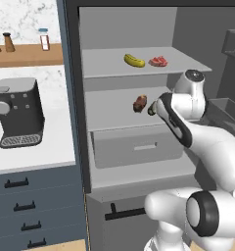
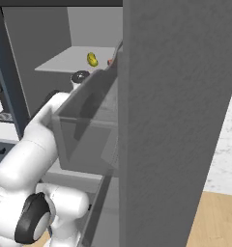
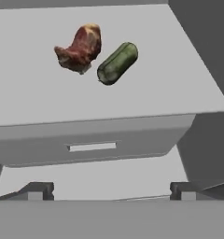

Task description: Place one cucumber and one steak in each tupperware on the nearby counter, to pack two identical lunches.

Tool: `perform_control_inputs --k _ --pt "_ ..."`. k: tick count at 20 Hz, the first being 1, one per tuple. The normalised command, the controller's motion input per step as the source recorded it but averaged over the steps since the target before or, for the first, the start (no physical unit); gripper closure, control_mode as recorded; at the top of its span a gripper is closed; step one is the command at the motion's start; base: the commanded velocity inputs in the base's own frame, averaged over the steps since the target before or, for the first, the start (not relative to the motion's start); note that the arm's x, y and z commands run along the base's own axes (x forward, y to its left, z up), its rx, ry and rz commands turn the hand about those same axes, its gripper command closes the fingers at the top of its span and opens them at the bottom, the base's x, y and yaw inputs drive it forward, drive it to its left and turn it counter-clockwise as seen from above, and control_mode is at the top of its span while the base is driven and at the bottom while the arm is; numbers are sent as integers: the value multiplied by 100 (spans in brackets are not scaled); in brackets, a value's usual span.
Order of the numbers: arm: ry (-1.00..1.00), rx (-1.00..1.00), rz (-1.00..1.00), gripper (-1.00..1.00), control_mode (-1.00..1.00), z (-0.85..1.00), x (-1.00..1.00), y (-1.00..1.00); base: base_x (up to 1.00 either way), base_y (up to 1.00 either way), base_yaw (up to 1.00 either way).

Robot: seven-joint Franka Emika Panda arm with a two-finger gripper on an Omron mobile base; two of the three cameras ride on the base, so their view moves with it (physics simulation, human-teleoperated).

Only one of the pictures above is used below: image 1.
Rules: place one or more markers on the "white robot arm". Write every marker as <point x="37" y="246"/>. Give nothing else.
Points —
<point x="214" y="150"/>

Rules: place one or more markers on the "brown steak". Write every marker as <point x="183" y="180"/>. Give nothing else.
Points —
<point x="139" y="104"/>

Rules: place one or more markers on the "grey fridge shelf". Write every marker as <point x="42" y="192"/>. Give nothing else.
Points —
<point x="109" y="108"/>
<point x="116" y="62"/>

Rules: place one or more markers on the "grey fridge crisper drawer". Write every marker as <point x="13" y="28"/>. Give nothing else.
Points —
<point x="122" y="153"/>

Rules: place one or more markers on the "yellow banana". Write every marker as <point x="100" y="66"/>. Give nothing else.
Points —
<point x="134" y="61"/>

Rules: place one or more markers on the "red raw meat slices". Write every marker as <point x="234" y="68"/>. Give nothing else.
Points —
<point x="158" y="61"/>

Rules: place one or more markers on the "blue-grey drawer front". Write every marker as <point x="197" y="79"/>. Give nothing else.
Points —
<point x="51" y="181"/>
<point x="57" y="204"/>
<point x="64" y="224"/>
<point x="70" y="237"/>

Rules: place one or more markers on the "dark grey coffee machine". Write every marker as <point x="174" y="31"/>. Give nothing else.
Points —
<point x="20" y="111"/>

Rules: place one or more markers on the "grey open fridge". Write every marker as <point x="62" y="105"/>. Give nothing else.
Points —
<point x="129" y="26"/>

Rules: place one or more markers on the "grey freezer drawer front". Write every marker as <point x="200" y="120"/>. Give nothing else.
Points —
<point x="122" y="235"/>

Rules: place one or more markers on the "grey fridge door bin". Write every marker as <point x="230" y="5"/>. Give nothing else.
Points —
<point x="228" y="112"/>

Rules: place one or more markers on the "white bottle with red label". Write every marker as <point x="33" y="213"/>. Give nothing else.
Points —
<point x="44" y="40"/>

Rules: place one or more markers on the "grey fridge door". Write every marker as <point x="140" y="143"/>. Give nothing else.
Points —
<point x="232" y="75"/>

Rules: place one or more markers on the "wooden wall shelf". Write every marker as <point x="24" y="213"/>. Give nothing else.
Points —
<point x="24" y="55"/>

